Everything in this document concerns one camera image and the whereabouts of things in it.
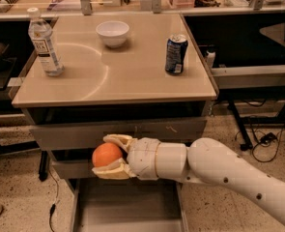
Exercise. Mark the grey top drawer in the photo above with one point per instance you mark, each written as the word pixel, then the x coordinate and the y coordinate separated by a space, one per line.
pixel 89 135

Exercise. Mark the blue soda can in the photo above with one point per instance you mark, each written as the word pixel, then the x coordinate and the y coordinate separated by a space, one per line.
pixel 175 53

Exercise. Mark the grey drawer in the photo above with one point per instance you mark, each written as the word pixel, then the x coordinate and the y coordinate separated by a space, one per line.
pixel 89 135
pixel 71 168
pixel 127 206

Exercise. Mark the white ceramic bowl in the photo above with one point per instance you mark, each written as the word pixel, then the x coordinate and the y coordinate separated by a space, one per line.
pixel 113 33

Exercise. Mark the grey drawer cabinet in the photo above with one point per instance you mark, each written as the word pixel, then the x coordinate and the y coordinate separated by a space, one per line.
pixel 100 84

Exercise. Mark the grey middle drawer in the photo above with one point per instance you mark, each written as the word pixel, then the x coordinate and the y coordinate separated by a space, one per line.
pixel 71 168

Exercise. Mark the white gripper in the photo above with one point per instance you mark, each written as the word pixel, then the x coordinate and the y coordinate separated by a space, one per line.
pixel 142 159

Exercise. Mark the grey bottom drawer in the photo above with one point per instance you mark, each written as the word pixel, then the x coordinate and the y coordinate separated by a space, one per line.
pixel 127 206

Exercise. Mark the small white bottle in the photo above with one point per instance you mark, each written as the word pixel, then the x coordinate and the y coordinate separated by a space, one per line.
pixel 210 57

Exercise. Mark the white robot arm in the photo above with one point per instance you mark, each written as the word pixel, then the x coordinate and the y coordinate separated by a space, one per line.
pixel 205 161

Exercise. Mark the clear plastic water bottle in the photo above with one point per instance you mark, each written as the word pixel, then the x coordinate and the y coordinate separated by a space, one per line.
pixel 41 35

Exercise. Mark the orange fruit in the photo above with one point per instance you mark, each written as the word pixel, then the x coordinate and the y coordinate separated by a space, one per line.
pixel 105 154

